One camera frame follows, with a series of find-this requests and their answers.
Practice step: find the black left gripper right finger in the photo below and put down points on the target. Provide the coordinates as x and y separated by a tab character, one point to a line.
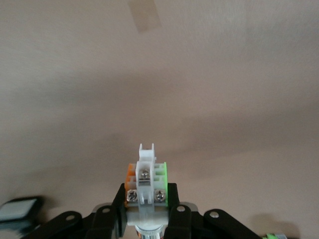
182	224

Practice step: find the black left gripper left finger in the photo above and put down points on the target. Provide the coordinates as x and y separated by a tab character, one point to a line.
109	224

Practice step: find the red push button switch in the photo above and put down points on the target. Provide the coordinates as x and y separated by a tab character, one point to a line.
144	179

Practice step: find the black square white-capped button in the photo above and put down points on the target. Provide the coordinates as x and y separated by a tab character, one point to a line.
17	209

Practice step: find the green push button switch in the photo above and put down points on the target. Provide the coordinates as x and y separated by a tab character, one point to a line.
271	236

